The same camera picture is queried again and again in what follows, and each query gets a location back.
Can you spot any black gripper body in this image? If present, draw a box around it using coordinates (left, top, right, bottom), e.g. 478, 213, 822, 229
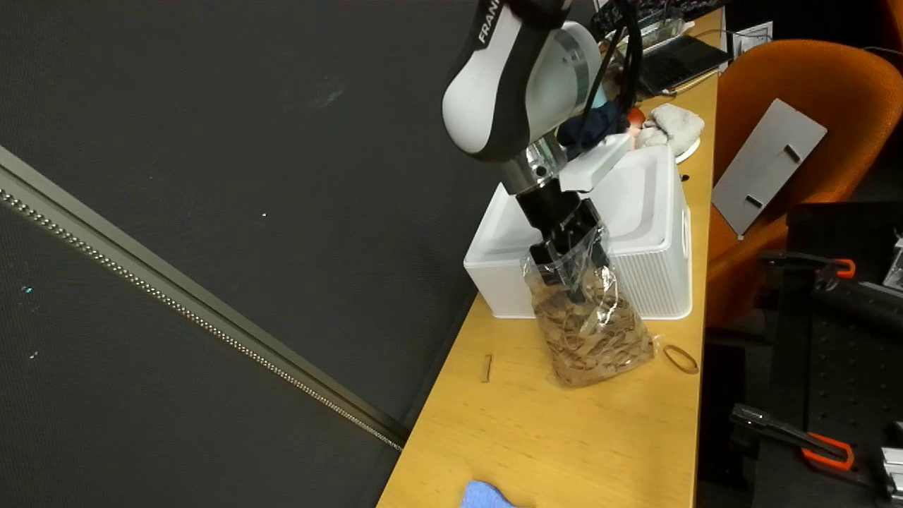
512, 179, 601, 250

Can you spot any white plastic basket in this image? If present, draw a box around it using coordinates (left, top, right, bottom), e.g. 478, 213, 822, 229
461, 131, 697, 322

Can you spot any tan rubber band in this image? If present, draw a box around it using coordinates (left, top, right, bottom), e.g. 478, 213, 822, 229
661, 341, 701, 375

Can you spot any navy blue cloth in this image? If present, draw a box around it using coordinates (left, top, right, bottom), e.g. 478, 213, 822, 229
561, 90, 629, 158

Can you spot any white plate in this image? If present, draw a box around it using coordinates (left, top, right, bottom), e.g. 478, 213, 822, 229
668, 128, 708, 168

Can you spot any light grey towel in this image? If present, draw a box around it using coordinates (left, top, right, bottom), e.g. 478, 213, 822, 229
647, 102, 708, 152

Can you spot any grey metal plate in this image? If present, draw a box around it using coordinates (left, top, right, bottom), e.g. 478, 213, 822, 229
711, 96, 829, 238

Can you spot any black laptop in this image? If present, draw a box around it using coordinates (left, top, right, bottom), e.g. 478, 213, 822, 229
647, 35, 733, 96

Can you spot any blue sponge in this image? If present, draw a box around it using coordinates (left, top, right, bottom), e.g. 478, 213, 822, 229
457, 478, 519, 508

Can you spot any orange chair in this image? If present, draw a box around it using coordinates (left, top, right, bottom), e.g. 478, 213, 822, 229
702, 37, 903, 327

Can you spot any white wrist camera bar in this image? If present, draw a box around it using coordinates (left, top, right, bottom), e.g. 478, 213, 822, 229
558, 138, 636, 193

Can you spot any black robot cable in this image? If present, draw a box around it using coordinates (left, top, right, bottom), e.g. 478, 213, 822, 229
580, 0, 652, 137

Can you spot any black clamp with orange handle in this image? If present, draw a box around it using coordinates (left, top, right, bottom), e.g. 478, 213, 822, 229
731, 403, 858, 474
759, 252, 862, 285

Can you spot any aluminium rail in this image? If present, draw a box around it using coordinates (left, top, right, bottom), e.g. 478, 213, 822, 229
0, 144, 410, 451

